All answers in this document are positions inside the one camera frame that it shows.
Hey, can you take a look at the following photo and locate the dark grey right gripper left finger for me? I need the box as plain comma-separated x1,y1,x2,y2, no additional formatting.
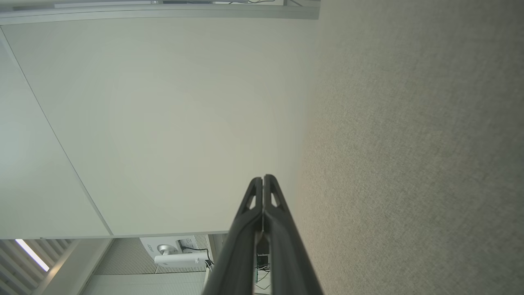
203,177,263,295

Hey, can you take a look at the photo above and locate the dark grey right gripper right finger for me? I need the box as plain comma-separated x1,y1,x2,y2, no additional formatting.
264,175,324,295

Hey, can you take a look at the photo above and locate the white box-shaped device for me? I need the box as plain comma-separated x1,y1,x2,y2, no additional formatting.
140,236,210,268

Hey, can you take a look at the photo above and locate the grey fabric sofa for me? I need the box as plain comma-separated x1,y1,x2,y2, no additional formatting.
293,0,524,295

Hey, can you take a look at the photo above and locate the ceiling light strip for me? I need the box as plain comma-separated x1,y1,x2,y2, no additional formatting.
15,239,50,272

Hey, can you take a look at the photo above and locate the black device cable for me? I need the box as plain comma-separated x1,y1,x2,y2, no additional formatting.
181,245,214,272

